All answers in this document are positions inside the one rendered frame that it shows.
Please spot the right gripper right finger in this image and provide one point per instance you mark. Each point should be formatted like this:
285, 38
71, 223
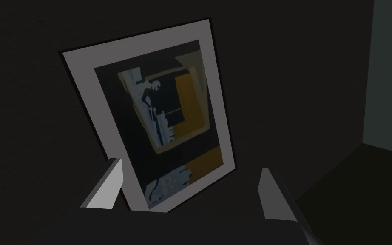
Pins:
273, 200

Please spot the white framed abstract picture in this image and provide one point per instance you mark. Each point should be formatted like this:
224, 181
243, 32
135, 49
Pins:
162, 102

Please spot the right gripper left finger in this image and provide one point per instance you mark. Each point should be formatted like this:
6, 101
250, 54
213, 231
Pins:
107, 191

